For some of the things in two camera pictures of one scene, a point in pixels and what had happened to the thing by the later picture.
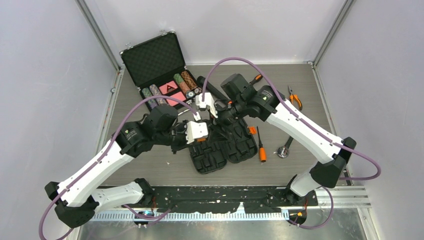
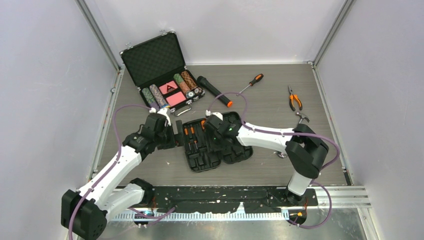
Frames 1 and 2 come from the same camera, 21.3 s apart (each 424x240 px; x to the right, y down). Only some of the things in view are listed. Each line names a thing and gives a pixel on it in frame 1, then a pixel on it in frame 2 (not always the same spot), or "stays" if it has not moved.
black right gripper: [218, 108] to [209, 136]
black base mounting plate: [201, 199] stays
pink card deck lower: [179, 96] stays
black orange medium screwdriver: [257, 77] stays
